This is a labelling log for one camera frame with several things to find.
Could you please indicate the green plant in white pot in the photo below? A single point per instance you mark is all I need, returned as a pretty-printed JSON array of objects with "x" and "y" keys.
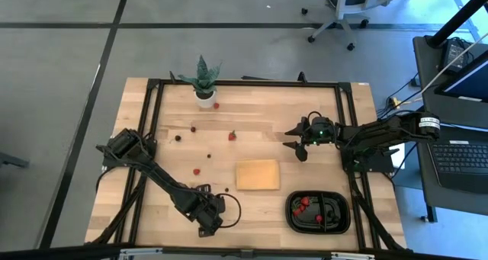
[{"x": 206, "y": 99}]

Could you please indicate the black frame crossbar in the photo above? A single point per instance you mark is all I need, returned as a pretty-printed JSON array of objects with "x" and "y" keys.
[{"x": 57, "y": 252}]

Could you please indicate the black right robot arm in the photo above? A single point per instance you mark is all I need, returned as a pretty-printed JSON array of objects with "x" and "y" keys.
[{"x": 381, "y": 132}]

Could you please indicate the grey chair base leg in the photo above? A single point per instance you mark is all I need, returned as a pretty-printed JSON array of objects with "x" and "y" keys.
[{"x": 11, "y": 161}]

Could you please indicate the small red berry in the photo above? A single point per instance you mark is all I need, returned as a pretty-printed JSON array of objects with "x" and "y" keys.
[{"x": 318, "y": 218}]

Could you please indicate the black aluminium table frame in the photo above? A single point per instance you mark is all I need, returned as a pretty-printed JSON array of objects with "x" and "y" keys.
[{"x": 248, "y": 83}]

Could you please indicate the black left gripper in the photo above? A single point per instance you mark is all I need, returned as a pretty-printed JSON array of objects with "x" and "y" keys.
[{"x": 204, "y": 210}]

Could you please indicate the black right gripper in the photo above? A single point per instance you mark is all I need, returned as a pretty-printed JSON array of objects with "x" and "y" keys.
[{"x": 322, "y": 128}]

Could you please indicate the black laptop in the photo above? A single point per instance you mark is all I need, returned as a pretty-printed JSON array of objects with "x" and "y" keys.
[{"x": 461, "y": 162}]

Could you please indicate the black desk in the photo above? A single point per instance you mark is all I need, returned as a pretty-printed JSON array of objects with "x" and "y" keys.
[
  {"x": 469, "y": 201},
  {"x": 431, "y": 103}
]

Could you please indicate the folded yellow cloth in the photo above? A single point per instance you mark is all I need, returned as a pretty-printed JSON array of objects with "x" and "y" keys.
[{"x": 258, "y": 175}]

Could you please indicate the black power adapter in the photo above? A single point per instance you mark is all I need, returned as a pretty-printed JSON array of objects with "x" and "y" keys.
[{"x": 455, "y": 52}]

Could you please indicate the yellow power plug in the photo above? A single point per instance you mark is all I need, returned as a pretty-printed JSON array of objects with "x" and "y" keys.
[{"x": 394, "y": 101}]

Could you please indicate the white-framed office chair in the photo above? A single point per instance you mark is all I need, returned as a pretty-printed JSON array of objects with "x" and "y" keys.
[{"x": 345, "y": 4}]

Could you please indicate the black plastic tupperware container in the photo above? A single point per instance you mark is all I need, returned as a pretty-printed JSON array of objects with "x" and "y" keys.
[{"x": 339, "y": 206}]

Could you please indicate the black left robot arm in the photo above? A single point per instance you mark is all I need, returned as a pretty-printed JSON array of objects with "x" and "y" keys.
[{"x": 160, "y": 176}]

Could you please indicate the black metal post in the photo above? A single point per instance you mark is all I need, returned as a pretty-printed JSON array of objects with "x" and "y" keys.
[{"x": 453, "y": 22}]

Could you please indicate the black computer monitor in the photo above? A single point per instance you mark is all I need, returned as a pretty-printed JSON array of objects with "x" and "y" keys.
[{"x": 472, "y": 82}]

